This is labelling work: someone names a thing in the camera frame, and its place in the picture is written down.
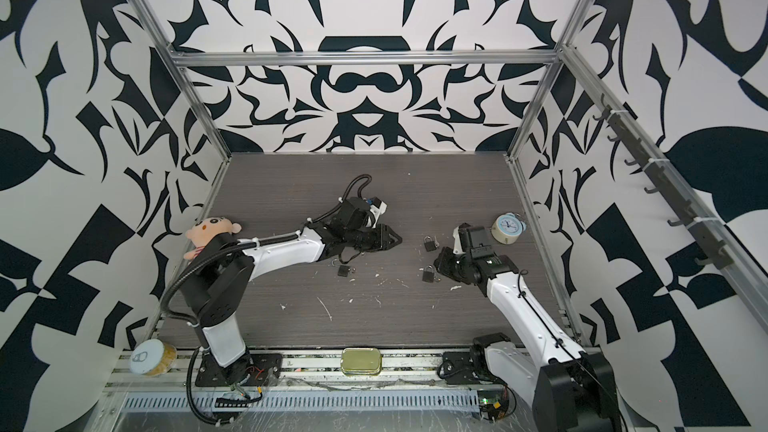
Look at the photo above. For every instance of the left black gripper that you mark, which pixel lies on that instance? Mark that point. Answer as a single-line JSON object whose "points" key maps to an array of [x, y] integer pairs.
{"points": [[384, 238]]}

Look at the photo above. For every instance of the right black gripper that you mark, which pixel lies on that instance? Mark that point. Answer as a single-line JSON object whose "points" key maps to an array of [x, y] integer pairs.
{"points": [[443, 266]]}

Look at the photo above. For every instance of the black padlock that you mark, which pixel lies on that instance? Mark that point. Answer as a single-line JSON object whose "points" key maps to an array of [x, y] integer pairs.
{"points": [[342, 270], [430, 244], [429, 275]]}

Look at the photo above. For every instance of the black padlock front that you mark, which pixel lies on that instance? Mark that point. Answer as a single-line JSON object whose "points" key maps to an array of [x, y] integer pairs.
{"points": [[342, 270]]}

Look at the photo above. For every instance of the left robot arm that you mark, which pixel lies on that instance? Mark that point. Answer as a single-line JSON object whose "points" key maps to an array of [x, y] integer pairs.
{"points": [[208, 292]]}

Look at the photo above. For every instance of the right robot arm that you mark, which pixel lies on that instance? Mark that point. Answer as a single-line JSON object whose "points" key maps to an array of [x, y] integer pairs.
{"points": [[566, 387]]}

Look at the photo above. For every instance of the cream blue alarm clock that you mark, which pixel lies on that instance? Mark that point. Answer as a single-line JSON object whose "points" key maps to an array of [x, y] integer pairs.
{"points": [[508, 228]]}

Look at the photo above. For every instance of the gold metal tin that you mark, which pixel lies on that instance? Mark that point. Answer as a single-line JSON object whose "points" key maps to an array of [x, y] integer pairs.
{"points": [[359, 361]]}

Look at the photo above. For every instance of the small electronics board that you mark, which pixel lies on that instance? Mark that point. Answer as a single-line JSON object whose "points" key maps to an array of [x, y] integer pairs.
{"points": [[495, 405]]}

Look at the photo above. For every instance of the plush doll striped shirt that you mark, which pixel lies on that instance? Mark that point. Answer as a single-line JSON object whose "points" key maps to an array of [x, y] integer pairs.
{"points": [[204, 231]]}

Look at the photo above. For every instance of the white cup with print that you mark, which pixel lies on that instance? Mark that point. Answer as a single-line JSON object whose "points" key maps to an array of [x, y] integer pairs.
{"points": [[152, 358]]}

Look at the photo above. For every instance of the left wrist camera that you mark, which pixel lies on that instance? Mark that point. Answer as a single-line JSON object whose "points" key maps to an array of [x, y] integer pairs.
{"points": [[377, 208]]}

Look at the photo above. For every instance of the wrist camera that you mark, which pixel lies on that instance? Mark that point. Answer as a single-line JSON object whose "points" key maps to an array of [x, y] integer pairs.
{"points": [[377, 208], [461, 236]]}

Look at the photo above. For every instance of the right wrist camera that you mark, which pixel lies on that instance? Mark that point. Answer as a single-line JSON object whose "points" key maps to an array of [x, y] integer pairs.
{"points": [[461, 236]]}

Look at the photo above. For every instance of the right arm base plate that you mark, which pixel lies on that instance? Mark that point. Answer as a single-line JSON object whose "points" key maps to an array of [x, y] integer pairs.
{"points": [[465, 368]]}

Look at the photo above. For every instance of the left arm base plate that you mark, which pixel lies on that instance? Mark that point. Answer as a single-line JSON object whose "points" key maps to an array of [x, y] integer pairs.
{"points": [[252, 370]]}

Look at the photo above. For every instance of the white slotted cable duct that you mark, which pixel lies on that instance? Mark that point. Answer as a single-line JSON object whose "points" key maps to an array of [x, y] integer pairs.
{"points": [[340, 401]]}

